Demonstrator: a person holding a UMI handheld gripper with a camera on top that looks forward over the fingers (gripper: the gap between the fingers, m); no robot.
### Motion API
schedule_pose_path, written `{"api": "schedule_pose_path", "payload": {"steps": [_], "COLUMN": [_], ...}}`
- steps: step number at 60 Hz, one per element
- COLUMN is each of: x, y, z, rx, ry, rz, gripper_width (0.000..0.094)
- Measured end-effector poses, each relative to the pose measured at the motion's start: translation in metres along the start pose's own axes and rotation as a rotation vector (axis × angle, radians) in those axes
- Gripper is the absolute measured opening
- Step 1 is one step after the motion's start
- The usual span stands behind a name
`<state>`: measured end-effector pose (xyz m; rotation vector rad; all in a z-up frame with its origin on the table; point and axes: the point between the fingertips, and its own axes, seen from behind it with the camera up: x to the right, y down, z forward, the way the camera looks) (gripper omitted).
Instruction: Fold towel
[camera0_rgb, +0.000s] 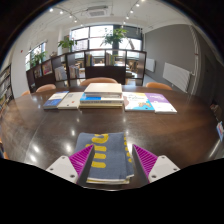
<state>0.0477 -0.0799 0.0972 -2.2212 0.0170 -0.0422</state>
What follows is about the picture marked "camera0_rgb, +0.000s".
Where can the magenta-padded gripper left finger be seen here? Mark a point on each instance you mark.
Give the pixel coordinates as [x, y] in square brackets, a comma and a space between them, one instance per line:
[61, 168]

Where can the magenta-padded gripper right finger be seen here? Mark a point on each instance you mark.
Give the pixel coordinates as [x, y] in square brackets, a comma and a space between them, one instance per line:
[163, 166]

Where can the grey towel with yellow letters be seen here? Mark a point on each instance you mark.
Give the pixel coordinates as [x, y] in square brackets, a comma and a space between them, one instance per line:
[111, 161]

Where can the purple and white book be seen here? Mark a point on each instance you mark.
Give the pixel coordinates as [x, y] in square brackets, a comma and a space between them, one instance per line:
[161, 102]

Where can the thin white book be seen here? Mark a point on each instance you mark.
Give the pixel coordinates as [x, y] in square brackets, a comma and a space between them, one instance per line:
[70, 100]

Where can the white and teal illustrated book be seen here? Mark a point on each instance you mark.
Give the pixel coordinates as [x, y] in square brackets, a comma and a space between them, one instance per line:
[136, 101]

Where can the orange-brown chair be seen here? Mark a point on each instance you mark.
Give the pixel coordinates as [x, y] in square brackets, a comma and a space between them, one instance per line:
[98, 80]
[46, 88]
[26, 93]
[158, 86]

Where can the thick white book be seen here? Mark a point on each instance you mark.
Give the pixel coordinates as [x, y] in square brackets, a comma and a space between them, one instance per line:
[103, 89]

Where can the large white radiator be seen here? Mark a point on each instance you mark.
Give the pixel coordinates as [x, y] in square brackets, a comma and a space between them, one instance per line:
[176, 76]

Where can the small white radiator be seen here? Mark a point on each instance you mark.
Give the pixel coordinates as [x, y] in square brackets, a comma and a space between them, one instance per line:
[150, 65]

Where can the dark open shelf unit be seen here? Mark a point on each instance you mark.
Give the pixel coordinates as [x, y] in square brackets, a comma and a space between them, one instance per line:
[105, 72]

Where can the small green potted plant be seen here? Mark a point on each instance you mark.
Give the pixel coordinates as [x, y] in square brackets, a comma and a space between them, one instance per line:
[38, 58]

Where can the medium green potted plant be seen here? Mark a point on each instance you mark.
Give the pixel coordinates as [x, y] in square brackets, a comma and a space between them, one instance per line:
[66, 43]

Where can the large green potted plant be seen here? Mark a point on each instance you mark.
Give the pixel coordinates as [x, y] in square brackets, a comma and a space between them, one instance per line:
[115, 36]

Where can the ceiling spotlights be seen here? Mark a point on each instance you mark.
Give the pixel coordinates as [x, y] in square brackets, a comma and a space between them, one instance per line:
[61, 12]

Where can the ceiling air conditioner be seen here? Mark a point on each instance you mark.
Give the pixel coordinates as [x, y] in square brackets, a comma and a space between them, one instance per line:
[96, 11]

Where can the wall bookshelf with books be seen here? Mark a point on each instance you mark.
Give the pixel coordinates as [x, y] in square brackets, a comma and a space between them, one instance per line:
[6, 88]

